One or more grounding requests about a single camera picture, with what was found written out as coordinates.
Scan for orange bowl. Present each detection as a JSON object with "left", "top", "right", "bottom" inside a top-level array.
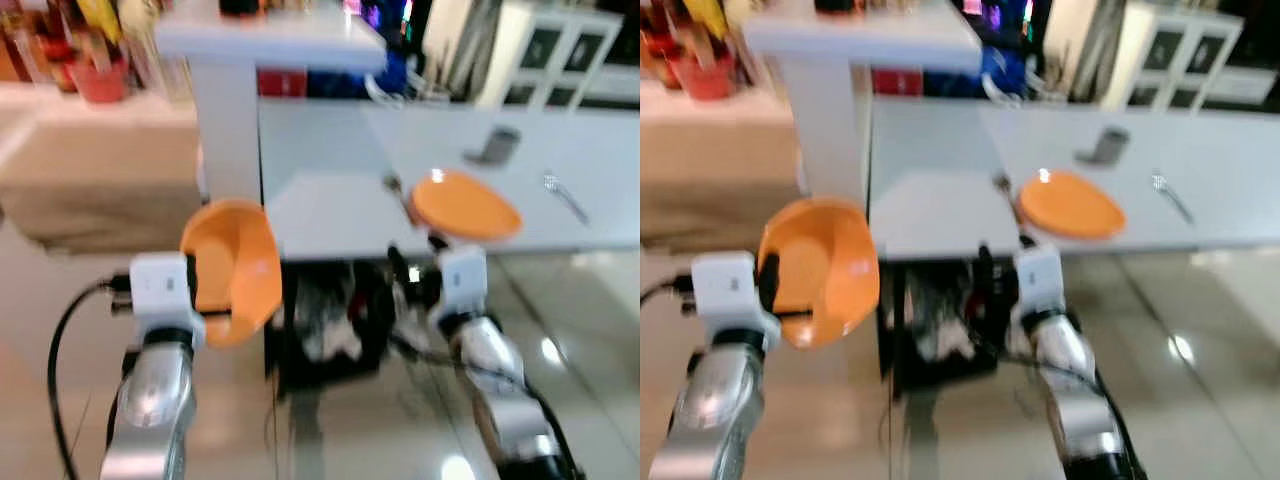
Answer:
[
  {"left": 757, "top": 196, "right": 881, "bottom": 350},
  {"left": 180, "top": 198, "right": 284, "bottom": 348}
]

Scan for orange plate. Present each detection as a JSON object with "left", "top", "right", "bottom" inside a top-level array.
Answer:
[
  {"left": 410, "top": 168, "right": 523, "bottom": 242},
  {"left": 1017, "top": 168, "right": 1128, "bottom": 241}
]

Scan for black chair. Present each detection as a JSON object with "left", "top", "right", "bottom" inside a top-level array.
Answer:
[
  {"left": 268, "top": 260, "right": 396, "bottom": 391},
  {"left": 880, "top": 260, "right": 1011, "bottom": 386}
]

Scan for grey cup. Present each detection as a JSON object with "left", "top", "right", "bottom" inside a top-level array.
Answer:
[
  {"left": 1076, "top": 127, "right": 1131, "bottom": 166},
  {"left": 465, "top": 127, "right": 521, "bottom": 166}
]

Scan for silver fork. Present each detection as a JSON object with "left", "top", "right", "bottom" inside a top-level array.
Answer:
[
  {"left": 543, "top": 172, "right": 591, "bottom": 226},
  {"left": 1150, "top": 172, "right": 1196, "bottom": 226}
]

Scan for blue bag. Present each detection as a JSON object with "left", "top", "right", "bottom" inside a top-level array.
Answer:
[
  {"left": 922, "top": 45, "right": 1031, "bottom": 99},
  {"left": 308, "top": 50, "right": 411, "bottom": 99}
]

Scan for white raised counter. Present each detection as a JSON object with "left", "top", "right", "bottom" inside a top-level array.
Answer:
[
  {"left": 742, "top": 5, "right": 983, "bottom": 206},
  {"left": 155, "top": 5, "right": 389, "bottom": 201}
]

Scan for white glass-door cabinet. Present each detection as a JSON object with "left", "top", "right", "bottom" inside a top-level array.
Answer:
[
  {"left": 475, "top": 5, "right": 623, "bottom": 109},
  {"left": 1100, "top": 5, "right": 1244, "bottom": 111}
]

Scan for red drawer cabinet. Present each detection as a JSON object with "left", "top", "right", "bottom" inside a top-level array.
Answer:
[
  {"left": 258, "top": 70, "right": 309, "bottom": 98},
  {"left": 872, "top": 68, "right": 923, "bottom": 97}
]

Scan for red bucket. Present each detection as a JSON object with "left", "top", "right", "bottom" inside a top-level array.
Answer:
[
  {"left": 668, "top": 50, "right": 736, "bottom": 101},
  {"left": 68, "top": 55, "right": 131, "bottom": 104}
]

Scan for dark shelf with coloured lights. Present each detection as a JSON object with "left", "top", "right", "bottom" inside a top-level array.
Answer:
[
  {"left": 340, "top": 0, "right": 421, "bottom": 31},
  {"left": 960, "top": 0, "right": 1036, "bottom": 31}
]

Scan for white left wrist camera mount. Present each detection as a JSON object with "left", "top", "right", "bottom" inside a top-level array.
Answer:
[
  {"left": 128, "top": 252, "right": 206, "bottom": 346},
  {"left": 690, "top": 250, "right": 781, "bottom": 349}
]

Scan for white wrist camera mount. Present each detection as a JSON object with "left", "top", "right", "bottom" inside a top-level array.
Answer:
[
  {"left": 1013, "top": 245, "right": 1065, "bottom": 319},
  {"left": 128, "top": 252, "right": 206, "bottom": 346},
  {"left": 438, "top": 246, "right": 489, "bottom": 319},
  {"left": 690, "top": 250, "right": 781, "bottom": 349}
]

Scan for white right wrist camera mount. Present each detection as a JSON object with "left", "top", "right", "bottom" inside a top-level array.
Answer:
[
  {"left": 438, "top": 246, "right": 489, "bottom": 319},
  {"left": 1013, "top": 245, "right": 1065, "bottom": 319}
]

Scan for spoon with wooden handle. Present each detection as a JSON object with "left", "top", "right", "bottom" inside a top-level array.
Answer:
[
  {"left": 992, "top": 173, "right": 1026, "bottom": 226},
  {"left": 382, "top": 173, "right": 421, "bottom": 226}
]

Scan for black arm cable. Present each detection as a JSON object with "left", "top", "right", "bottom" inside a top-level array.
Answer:
[
  {"left": 640, "top": 275, "right": 693, "bottom": 306},
  {"left": 47, "top": 278, "right": 131, "bottom": 480}
]

